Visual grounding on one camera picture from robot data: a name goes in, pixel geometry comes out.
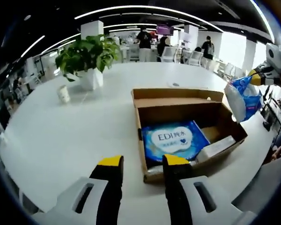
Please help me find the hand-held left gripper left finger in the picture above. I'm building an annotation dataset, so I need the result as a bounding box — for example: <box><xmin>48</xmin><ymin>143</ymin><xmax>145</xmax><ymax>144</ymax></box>
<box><xmin>34</xmin><ymin>154</ymin><xmax>125</xmax><ymax>225</ymax></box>

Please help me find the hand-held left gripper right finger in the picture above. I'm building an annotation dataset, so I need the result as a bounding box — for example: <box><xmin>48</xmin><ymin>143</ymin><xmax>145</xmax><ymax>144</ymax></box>
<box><xmin>162</xmin><ymin>154</ymin><xmax>256</xmax><ymax>225</ymax></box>

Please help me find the blue clear tissue pack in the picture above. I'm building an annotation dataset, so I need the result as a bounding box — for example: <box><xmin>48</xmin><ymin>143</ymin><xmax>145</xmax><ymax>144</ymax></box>
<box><xmin>224</xmin><ymin>75</ymin><xmax>263</xmax><ymax>123</ymax></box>

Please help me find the white rectangular carton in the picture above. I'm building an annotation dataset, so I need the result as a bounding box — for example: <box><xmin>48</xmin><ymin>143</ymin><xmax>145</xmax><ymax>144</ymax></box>
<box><xmin>196</xmin><ymin>135</ymin><xmax>237</xmax><ymax>164</ymax></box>

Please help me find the brown cardboard shoe box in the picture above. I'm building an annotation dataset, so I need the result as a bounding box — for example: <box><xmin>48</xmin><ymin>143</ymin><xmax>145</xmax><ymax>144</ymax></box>
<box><xmin>130</xmin><ymin>88</ymin><xmax>248</xmax><ymax>184</ymax></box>

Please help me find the white office chair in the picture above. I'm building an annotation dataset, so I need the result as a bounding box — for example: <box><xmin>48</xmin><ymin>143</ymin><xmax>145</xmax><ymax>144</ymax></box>
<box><xmin>161</xmin><ymin>46</ymin><xmax>180</xmax><ymax>63</ymax></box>
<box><xmin>189</xmin><ymin>51</ymin><xmax>203</xmax><ymax>66</ymax></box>

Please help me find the grey mesh office chair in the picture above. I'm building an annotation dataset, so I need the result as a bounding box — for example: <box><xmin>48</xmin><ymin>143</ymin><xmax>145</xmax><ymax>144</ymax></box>
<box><xmin>231</xmin><ymin>161</ymin><xmax>281</xmax><ymax>218</ymax></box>

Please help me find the white paper cup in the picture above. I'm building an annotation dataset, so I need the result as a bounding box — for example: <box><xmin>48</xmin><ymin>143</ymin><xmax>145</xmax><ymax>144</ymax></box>
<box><xmin>57</xmin><ymin>84</ymin><xmax>70</xmax><ymax>103</ymax></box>

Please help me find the curved ceiling light strip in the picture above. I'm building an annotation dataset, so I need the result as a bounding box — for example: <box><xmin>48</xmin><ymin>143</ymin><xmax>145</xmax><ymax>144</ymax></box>
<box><xmin>74</xmin><ymin>6</ymin><xmax>224</xmax><ymax>32</ymax></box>

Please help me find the green plant in white pot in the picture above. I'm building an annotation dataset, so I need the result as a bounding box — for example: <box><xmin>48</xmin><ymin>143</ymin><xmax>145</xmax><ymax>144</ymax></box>
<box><xmin>55</xmin><ymin>34</ymin><xmax>121</xmax><ymax>91</ymax></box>

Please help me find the purple wall screen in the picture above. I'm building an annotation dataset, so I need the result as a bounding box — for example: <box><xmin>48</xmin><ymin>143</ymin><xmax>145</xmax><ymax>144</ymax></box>
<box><xmin>156</xmin><ymin>25</ymin><xmax>174</xmax><ymax>35</ymax></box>

